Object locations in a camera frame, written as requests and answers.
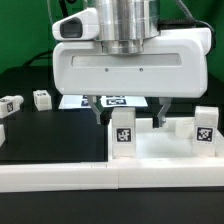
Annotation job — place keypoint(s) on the white front fence bar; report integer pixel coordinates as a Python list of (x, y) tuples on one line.
[(118, 174)]

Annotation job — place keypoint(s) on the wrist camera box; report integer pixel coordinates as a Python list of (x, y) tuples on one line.
[(83, 25)]

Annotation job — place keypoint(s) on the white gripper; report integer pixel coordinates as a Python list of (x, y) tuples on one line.
[(172, 64)]

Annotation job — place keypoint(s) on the white square tabletop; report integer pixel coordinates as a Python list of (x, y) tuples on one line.
[(173, 141)]

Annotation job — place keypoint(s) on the white left fence piece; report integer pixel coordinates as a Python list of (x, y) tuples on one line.
[(2, 134)]

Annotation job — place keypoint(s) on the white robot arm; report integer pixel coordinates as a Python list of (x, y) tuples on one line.
[(124, 48)]

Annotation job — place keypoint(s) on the paper sheet with markers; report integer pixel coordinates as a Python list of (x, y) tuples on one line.
[(78, 101)]

